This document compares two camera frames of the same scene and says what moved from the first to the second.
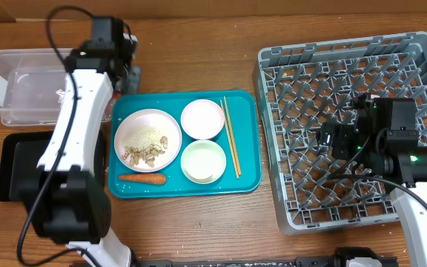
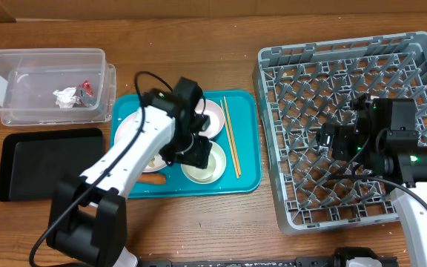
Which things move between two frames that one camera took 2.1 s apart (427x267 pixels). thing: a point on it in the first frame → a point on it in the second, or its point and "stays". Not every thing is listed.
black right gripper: [342, 136] stays
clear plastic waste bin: [24, 87] stays
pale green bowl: [203, 162] stays
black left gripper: [131, 84] → [198, 156]
